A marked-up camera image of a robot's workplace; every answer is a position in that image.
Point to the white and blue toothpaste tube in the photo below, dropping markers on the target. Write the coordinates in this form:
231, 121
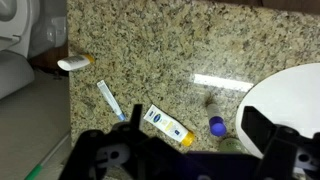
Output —
110, 100

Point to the white bottle with blue cap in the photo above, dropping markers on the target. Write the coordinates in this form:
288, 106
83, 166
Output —
216, 122

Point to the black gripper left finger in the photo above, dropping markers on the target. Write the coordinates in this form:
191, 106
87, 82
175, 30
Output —
96, 152

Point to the white tube with yellow cap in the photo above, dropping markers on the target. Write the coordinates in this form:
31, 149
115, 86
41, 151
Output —
168, 125

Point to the white toilet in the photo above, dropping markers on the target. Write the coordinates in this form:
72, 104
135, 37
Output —
27, 29

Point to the white tube orange cap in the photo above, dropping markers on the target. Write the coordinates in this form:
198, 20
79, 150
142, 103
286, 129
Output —
75, 62

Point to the green soap bottle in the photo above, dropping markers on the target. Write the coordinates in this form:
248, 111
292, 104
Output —
232, 145

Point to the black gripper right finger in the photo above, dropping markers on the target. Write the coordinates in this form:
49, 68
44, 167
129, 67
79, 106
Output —
283, 148

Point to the green handled mop stick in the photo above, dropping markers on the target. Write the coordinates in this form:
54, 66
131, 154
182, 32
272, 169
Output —
34, 172

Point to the white oval sink basin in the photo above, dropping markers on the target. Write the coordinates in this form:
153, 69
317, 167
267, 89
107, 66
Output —
290, 97

